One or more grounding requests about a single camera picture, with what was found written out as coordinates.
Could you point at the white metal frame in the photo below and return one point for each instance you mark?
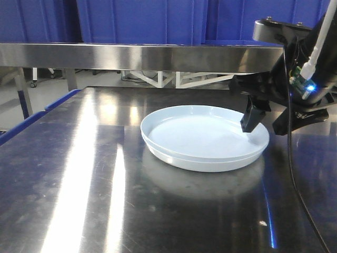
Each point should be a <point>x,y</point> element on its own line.
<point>180,80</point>

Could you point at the right blue plastic bin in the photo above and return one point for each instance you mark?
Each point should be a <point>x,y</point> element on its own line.
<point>232,22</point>

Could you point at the stainless steel shelf rail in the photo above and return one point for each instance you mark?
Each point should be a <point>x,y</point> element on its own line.
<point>222,59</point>

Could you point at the blue side crate rim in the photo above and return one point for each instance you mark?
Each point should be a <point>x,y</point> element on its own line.
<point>36,116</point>

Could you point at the steel table leg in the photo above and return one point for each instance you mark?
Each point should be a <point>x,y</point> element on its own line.
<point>23,94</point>

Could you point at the middle blue plastic bin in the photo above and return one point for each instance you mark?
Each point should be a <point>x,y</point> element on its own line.
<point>143,22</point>

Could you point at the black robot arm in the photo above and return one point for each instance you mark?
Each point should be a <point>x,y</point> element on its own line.
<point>303,79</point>

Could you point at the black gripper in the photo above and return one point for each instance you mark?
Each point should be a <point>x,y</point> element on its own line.
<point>262,88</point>

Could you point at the pale blue plate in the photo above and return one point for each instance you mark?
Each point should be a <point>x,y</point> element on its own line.
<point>205,164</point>
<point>202,132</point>

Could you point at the blue plastic bin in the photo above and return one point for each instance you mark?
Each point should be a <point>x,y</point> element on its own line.
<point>232,22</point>
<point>39,22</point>
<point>143,22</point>

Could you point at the left blue plastic bin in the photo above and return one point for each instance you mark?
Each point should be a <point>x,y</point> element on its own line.
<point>39,22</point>

